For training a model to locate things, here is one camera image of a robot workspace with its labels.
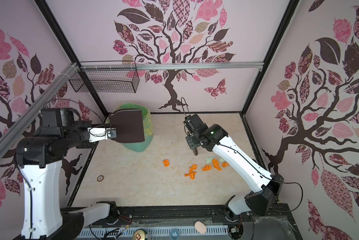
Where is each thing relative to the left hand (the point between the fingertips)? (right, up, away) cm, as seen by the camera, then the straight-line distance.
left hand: (92, 130), depth 60 cm
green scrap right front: (+54, -19, +32) cm, 66 cm away
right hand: (+43, -3, +14) cm, 45 cm away
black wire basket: (-12, +34, +35) cm, 50 cm away
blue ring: (+33, -50, +10) cm, 61 cm away
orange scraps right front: (+53, -24, +30) cm, 65 cm away
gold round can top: (+19, -43, 0) cm, 47 cm away
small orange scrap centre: (+27, -22, +32) cm, 47 cm away
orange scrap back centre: (+43, -26, +28) cm, 57 cm away
